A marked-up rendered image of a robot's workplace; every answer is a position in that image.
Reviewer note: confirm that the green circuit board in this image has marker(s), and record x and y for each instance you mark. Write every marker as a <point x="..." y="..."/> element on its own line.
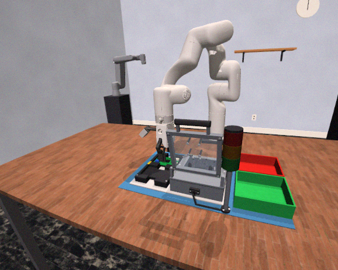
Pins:
<point x="168" y="161"/>

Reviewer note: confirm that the green bin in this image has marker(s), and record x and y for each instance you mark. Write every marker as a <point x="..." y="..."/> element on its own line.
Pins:
<point x="256" y="191"/>

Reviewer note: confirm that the red bin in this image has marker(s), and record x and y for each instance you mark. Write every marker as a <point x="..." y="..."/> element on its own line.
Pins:
<point x="260" y="163"/>

